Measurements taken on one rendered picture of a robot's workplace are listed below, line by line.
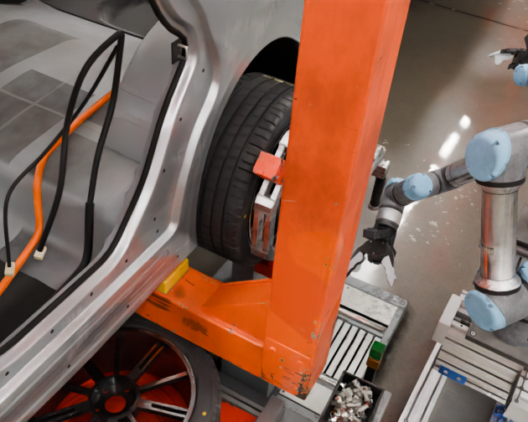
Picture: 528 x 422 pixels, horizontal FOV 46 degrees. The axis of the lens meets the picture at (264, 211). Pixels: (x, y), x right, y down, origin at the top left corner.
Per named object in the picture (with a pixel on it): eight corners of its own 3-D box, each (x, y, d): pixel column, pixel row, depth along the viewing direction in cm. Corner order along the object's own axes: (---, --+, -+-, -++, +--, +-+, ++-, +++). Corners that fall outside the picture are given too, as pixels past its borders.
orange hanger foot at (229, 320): (156, 279, 226) (151, 207, 203) (284, 342, 209) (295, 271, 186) (126, 310, 215) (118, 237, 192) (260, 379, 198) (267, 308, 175)
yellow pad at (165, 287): (156, 253, 214) (156, 242, 210) (189, 269, 209) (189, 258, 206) (131, 278, 204) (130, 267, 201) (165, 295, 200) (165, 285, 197)
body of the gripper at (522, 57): (505, 69, 240) (528, 60, 229) (511, 49, 242) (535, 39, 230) (520, 78, 242) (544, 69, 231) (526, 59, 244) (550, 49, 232)
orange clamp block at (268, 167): (269, 156, 195) (260, 150, 186) (291, 165, 192) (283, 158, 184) (260, 177, 195) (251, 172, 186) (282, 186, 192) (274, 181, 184)
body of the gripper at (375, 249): (392, 269, 191) (402, 234, 195) (384, 257, 184) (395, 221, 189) (370, 265, 195) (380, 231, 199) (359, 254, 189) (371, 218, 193)
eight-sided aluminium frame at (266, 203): (313, 201, 256) (333, 83, 220) (328, 207, 254) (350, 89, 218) (246, 285, 219) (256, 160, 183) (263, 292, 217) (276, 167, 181)
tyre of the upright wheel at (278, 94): (168, 275, 220) (257, 199, 271) (225, 302, 212) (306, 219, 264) (184, 100, 185) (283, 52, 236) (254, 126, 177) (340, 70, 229)
